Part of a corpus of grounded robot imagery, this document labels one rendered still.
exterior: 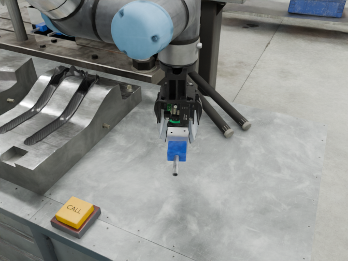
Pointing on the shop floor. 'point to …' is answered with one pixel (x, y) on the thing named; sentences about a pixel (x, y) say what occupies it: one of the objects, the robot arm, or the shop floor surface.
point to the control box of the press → (209, 37)
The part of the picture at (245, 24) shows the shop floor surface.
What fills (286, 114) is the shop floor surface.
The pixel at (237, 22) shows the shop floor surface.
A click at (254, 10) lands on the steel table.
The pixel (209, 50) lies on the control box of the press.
